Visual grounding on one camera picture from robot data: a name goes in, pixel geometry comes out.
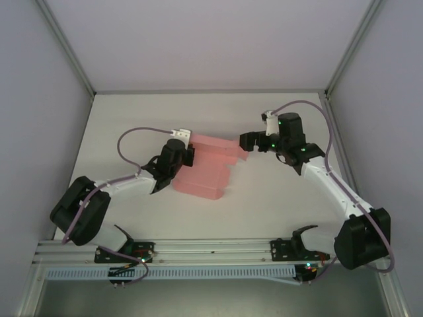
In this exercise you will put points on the aluminium frame crossbar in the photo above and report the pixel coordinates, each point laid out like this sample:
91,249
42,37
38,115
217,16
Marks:
211,91

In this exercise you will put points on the grey metal sheet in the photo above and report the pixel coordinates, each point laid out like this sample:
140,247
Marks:
211,300

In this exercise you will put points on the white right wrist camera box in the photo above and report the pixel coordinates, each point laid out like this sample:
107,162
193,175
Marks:
271,123

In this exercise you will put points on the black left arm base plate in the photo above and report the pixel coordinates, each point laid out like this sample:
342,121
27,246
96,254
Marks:
145,252

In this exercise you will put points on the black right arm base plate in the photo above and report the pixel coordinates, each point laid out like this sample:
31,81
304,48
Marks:
281,251

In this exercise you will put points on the aluminium mounting rail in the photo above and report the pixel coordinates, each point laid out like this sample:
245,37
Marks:
211,247

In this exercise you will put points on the black connector board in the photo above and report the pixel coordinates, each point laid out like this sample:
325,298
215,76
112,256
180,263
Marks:
305,275
115,275

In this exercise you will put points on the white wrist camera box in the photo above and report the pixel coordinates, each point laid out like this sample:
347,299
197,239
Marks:
181,133
271,123

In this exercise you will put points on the pink paper box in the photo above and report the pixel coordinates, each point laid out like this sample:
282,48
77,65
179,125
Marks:
208,171

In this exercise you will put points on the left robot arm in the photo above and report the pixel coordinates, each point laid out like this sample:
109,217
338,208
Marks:
86,211

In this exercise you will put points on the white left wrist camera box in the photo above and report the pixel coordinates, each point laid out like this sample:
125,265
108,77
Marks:
181,133

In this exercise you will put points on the aluminium frame post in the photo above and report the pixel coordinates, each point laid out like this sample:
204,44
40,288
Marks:
66,46
353,46

